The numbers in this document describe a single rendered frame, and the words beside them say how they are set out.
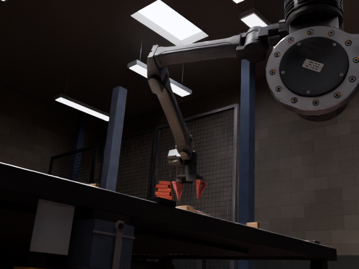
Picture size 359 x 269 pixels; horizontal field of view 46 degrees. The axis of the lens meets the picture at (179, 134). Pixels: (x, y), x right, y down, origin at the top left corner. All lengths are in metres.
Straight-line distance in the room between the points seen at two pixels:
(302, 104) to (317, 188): 5.87
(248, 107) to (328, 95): 5.42
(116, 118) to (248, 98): 2.96
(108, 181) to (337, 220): 3.84
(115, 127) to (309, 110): 3.03
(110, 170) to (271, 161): 4.04
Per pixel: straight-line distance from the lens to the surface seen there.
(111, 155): 3.73
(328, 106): 0.89
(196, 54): 1.45
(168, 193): 2.59
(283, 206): 6.95
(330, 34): 0.97
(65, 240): 1.09
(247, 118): 6.25
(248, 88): 6.44
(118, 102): 3.90
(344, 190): 6.57
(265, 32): 1.38
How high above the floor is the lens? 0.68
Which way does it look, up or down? 20 degrees up
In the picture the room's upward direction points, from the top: 4 degrees clockwise
